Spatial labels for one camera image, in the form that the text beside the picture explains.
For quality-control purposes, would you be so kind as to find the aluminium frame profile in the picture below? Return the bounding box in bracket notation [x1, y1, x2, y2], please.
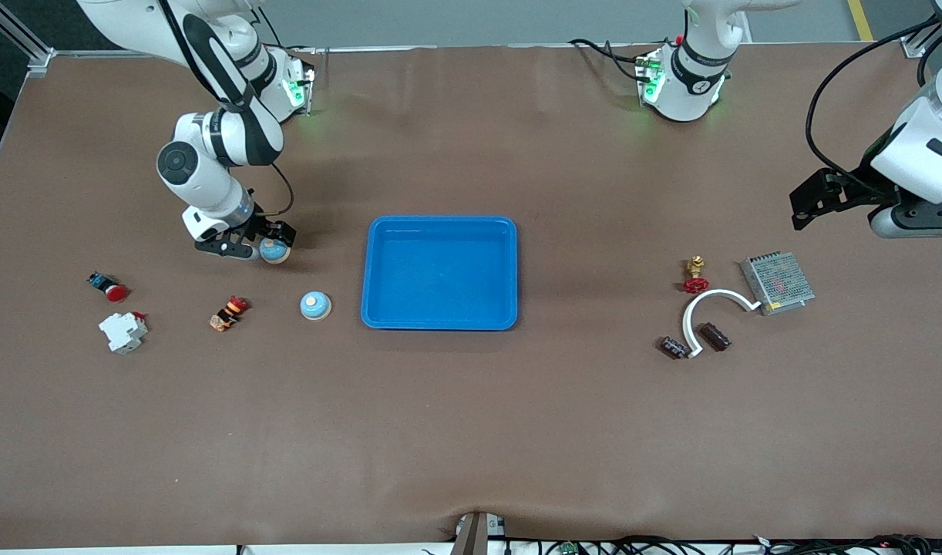
[901, 15, 938, 59]
[0, 0, 57, 78]

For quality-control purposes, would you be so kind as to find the red pushbutton with blue body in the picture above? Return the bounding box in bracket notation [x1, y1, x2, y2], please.
[87, 271, 129, 303]

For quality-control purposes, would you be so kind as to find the orange and red switch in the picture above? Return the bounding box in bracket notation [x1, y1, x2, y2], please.
[209, 295, 249, 333]

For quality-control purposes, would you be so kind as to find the black cable bundle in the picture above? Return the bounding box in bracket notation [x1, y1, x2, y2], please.
[421, 534, 942, 555]

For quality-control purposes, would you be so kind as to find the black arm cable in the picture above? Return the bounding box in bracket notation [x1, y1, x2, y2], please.
[806, 15, 942, 190]
[255, 162, 295, 219]

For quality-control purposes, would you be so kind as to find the white circuit breaker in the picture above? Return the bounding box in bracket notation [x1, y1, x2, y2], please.
[99, 311, 150, 355]

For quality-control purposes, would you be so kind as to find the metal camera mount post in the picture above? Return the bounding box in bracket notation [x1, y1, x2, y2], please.
[449, 511, 507, 555]

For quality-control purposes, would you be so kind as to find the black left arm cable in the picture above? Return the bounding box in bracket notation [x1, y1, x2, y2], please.
[806, 15, 942, 190]

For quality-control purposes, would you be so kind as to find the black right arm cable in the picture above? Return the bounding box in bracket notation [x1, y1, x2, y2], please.
[255, 162, 295, 219]

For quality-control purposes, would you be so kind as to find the perforated metal power supply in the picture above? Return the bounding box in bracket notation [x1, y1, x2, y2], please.
[740, 251, 816, 317]

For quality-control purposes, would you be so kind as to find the blue plastic tray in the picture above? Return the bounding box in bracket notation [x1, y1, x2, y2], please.
[361, 215, 519, 331]

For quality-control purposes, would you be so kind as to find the black base cable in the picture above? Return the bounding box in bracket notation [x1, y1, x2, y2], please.
[568, 37, 653, 84]

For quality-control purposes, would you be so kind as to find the white curved bracket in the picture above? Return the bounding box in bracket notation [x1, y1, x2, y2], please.
[682, 288, 762, 361]

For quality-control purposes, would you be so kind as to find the long dark brown capacitor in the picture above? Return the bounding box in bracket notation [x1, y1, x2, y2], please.
[699, 322, 733, 353]

